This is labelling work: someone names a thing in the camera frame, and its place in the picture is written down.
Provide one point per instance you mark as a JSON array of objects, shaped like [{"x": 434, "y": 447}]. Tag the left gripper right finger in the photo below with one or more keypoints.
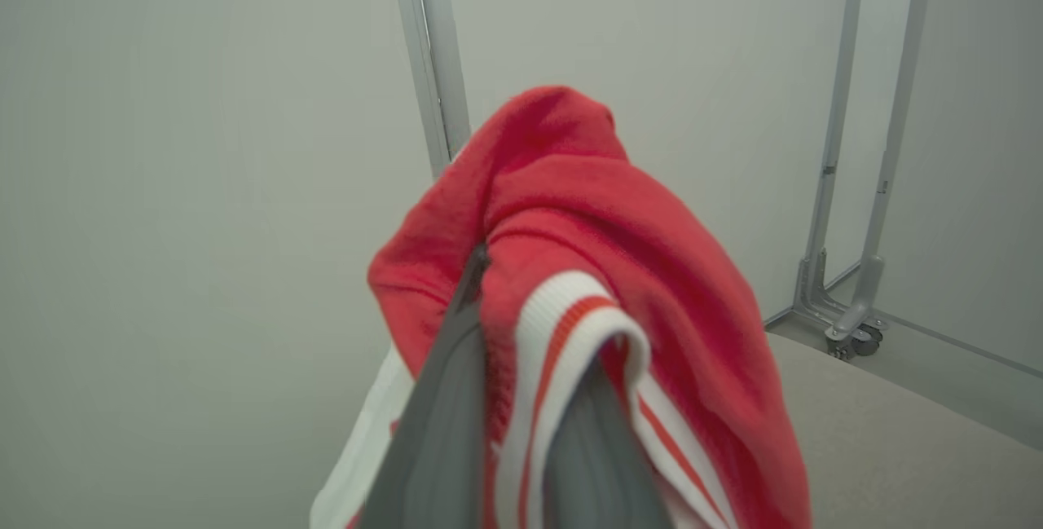
[{"x": 599, "y": 472}]

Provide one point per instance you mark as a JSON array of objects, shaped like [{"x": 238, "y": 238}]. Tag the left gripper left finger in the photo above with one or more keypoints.
[{"x": 440, "y": 447}]

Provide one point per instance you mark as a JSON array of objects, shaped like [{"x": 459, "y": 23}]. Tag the red Bulls basketball jersey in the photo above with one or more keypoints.
[{"x": 587, "y": 211}]

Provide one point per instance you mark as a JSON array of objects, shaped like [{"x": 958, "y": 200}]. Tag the black caster wheel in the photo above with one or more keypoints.
[{"x": 868, "y": 341}]

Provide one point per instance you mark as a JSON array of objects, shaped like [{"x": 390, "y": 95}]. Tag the grey upholstered sofa surface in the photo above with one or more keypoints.
[{"x": 913, "y": 464}]

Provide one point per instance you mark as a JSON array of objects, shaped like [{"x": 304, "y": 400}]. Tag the grey metal partition post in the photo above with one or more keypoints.
[{"x": 436, "y": 64}]

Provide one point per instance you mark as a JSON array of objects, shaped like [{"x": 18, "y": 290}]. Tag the slim grey frame post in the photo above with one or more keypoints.
[{"x": 833, "y": 138}]

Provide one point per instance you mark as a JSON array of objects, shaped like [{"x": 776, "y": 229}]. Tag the grey footed post with caster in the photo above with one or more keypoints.
[{"x": 899, "y": 105}]

